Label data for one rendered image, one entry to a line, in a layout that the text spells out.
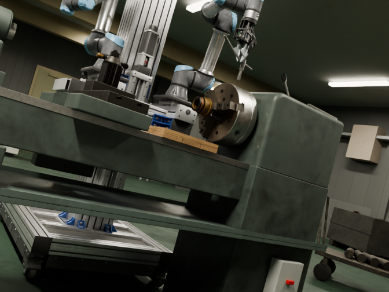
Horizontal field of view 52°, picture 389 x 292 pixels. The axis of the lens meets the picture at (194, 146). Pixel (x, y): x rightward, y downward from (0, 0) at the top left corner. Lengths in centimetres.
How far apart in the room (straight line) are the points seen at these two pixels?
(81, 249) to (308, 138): 136
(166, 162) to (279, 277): 87
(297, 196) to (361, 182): 727
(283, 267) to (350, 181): 754
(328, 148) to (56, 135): 148
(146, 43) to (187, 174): 109
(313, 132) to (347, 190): 741
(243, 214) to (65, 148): 91
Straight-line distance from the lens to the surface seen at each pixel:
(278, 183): 210
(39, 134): 150
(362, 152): 924
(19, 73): 1096
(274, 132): 203
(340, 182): 977
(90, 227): 267
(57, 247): 229
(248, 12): 215
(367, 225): 795
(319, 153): 231
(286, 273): 220
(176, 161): 175
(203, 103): 196
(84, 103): 148
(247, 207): 198
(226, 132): 196
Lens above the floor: 79
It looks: 3 degrees up
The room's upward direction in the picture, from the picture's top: 16 degrees clockwise
